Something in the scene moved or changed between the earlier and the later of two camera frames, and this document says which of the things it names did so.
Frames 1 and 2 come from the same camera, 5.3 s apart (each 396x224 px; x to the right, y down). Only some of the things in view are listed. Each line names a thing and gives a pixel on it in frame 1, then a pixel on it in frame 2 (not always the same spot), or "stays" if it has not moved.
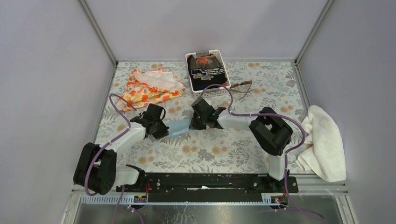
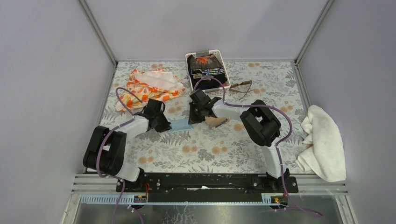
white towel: x=325 y=158 stays
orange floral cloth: x=145 y=88 stays
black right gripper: x=194 y=125 -> x=193 y=119
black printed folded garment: x=205 y=71 stays
